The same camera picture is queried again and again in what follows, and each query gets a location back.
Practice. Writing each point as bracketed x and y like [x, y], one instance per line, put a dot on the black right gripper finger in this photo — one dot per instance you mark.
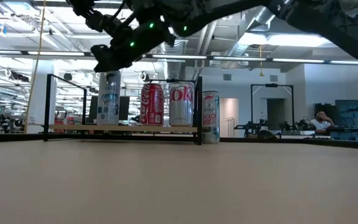
[102, 51]
[114, 63]

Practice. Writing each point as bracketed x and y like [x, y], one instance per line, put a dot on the Celsius Arctic Vibe can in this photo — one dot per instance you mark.
[108, 99]

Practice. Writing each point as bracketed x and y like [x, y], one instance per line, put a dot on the red Coca-Cola can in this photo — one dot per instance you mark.
[152, 105]

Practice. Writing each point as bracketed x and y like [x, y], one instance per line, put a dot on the Celsius Peach Vibe can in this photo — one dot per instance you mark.
[210, 118]

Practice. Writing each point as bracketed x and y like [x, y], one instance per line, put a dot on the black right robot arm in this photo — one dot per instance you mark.
[322, 21]

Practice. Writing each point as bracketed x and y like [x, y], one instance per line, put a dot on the black background robot arm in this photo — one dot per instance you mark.
[253, 127]

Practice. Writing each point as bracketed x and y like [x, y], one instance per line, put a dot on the black-framed wooden shelf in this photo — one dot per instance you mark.
[73, 128]

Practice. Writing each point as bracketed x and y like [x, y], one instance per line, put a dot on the long ceiling light strip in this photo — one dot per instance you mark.
[57, 53]
[238, 58]

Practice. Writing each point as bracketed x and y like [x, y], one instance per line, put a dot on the black computer monitor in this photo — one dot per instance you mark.
[124, 109]
[93, 109]

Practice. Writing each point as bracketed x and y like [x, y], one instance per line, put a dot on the silver Diet Coke can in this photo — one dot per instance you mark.
[181, 105]

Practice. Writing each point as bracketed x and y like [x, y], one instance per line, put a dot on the seated person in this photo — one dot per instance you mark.
[321, 125]

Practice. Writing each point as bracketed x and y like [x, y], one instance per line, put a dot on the dark background monitor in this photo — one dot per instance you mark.
[350, 113]

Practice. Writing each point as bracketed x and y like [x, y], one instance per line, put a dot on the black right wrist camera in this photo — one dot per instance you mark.
[99, 21]

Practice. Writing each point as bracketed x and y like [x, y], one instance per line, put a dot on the silver ceiling duct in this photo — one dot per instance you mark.
[239, 48]

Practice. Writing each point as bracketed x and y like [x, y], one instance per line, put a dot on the black table edge rail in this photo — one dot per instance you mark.
[10, 137]

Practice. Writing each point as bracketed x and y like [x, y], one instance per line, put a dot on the black metal frame stand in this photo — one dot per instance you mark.
[272, 85]

